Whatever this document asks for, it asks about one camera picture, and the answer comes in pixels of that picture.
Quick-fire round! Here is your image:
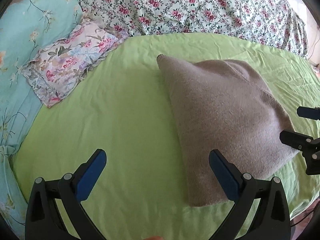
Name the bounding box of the pastel floral ruffled pillow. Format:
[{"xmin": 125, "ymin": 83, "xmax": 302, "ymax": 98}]
[{"xmin": 22, "ymin": 18, "xmax": 129, "ymax": 108}]

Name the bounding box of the light green bed sheet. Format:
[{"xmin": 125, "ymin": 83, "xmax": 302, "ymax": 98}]
[{"xmin": 13, "ymin": 33, "xmax": 319, "ymax": 239}]

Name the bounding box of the turquoise floral pillow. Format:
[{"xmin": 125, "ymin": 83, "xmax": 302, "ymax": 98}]
[{"xmin": 1, "ymin": 0, "xmax": 82, "ymax": 239}]

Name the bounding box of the white pink floral quilt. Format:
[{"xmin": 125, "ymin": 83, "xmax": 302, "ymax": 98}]
[{"xmin": 80, "ymin": 0, "xmax": 308, "ymax": 57}]

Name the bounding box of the beige knit sweater brown trim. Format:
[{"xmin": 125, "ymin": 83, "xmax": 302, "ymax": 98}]
[{"xmin": 157, "ymin": 55, "xmax": 297, "ymax": 207}]

